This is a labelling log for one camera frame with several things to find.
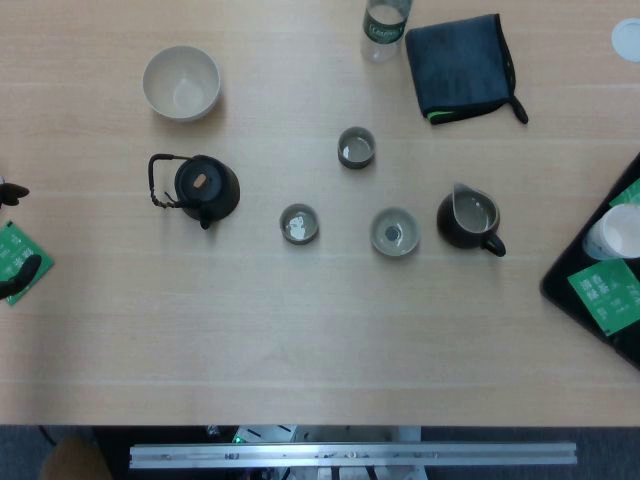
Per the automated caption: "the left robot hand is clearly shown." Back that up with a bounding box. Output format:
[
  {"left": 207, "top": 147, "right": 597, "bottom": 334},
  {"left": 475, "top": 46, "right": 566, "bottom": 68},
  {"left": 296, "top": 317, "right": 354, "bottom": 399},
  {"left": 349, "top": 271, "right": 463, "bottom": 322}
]
[{"left": 0, "top": 182, "right": 44, "bottom": 301}]

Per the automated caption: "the black teapot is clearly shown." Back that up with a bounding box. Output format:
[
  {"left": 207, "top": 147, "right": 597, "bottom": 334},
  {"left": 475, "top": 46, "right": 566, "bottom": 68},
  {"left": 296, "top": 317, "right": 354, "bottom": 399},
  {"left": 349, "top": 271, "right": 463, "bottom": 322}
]
[{"left": 147, "top": 153, "right": 242, "bottom": 231}]

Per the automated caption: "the clear plastic water bottle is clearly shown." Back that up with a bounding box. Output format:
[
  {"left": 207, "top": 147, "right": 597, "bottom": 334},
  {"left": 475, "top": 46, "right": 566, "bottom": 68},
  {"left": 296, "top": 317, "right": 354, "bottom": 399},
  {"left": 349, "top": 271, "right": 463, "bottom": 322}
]
[{"left": 360, "top": 0, "right": 415, "bottom": 64}]

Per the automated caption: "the cream bowl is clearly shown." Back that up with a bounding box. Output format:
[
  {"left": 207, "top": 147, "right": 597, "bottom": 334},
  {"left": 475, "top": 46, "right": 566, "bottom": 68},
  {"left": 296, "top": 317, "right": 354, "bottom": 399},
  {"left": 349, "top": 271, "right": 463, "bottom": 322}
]
[{"left": 142, "top": 45, "right": 222, "bottom": 124}]

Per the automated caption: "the orange stool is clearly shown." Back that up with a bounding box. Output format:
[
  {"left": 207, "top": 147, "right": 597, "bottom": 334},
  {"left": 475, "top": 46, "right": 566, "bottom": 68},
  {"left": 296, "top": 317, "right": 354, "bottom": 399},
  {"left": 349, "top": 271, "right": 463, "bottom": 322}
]
[{"left": 39, "top": 435, "right": 114, "bottom": 480}]

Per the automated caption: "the dark ceramic teacup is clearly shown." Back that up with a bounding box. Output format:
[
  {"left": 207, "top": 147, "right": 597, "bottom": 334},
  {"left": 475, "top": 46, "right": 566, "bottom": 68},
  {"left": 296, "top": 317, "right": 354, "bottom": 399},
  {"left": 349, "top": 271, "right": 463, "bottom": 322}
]
[
  {"left": 336, "top": 126, "right": 377, "bottom": 171},
  {"left": 278, "top": 202, "right": 321, "bottom": 246}
]

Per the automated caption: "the black ceramic pitcher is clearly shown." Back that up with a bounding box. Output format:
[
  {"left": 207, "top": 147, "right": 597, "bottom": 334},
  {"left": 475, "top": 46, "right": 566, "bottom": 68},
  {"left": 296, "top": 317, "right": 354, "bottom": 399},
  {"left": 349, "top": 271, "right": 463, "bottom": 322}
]
[{"left": 436, "top": 182, "right": 507, "bottom": 258}]

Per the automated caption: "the dark grey folded cloth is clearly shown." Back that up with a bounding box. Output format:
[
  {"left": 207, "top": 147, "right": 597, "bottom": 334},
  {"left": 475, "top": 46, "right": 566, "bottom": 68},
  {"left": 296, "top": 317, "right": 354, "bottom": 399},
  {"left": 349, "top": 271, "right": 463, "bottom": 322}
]
[{"left": 404, "top": 13, "right": 530, "bottom": 127}]

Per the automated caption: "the black tray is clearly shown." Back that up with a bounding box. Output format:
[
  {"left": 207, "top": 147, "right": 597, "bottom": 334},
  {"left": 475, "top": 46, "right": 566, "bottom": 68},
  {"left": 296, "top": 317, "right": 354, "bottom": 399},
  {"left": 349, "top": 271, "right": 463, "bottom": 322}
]
[{"left": 539, "top": 152, "right": 640, "bottom": 371}]

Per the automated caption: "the white paper cup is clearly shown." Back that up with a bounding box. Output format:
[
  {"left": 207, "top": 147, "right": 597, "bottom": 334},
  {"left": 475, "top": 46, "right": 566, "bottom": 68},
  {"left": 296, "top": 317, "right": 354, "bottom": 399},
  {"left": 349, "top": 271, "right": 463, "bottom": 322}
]
[{"left": 582, "top": 203, "right": 640, "bottom": 262}]

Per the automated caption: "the aluminium rail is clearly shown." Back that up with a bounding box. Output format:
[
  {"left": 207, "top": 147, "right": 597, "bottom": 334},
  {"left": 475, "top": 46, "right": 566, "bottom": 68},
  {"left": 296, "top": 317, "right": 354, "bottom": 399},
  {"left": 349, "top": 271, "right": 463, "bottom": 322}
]
[{"left": 128, "top": 440, "right": 578, "bottom": 470}]

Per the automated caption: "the white round cable cap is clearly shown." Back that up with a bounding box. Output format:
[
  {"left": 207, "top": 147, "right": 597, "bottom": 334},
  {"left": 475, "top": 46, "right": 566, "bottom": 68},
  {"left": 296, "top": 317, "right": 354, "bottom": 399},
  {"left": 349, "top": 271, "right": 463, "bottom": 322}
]
[{"left": 610, "top": 18, "right": 640, "bottom": 62}]

